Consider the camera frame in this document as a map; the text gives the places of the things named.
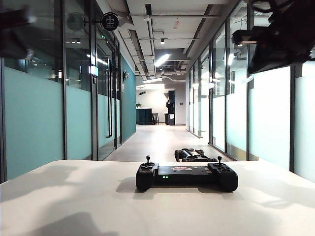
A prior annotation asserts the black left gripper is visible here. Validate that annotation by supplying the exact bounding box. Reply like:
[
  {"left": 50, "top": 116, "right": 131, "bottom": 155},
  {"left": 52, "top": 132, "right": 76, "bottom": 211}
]
[{"left": 0, "top": 5, "right": 37, "bottom": 60}]

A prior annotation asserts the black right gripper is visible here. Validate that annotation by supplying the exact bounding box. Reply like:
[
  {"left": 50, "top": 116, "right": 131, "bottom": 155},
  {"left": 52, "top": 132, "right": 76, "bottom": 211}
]
[{"left": 232, "top": 9, "right": 315, "bottom": 75}]

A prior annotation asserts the black handheld remote control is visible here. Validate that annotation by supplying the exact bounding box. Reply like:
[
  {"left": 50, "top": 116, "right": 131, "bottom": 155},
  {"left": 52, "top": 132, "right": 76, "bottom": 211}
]
[{"left": 135, "top": 154, "right": 239, "bottom": 193}]

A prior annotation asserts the black quadruped robot dog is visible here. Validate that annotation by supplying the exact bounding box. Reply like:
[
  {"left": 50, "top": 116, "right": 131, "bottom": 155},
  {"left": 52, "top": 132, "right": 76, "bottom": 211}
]
[{"left": 174, "top": 147, "right": 219, "bottom": 163}]

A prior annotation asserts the round black hanging sign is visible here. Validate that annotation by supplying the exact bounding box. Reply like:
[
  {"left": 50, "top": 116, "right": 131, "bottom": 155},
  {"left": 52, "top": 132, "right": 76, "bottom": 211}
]
[{"left": 100, "top": 12, "right": 120, "bottom": 31}]

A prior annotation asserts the long linear ceiling light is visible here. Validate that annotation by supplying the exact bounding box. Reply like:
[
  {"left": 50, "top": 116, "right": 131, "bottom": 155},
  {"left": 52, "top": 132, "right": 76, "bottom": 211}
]
[{"left": 154, "top": 54, "right": 171, "bottom": 67}]

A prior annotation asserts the dark teal counter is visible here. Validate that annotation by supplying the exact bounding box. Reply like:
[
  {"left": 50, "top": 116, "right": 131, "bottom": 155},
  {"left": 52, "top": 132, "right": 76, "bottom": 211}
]
[{"left": 136, "top": 108, "right": 154, "bottom": 125}]

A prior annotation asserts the long black door handle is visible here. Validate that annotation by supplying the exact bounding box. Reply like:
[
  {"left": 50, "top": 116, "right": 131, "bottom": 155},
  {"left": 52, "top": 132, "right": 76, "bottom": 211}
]
[{"left": 106, "top": 57, "right": 113, "bottom": 138}]

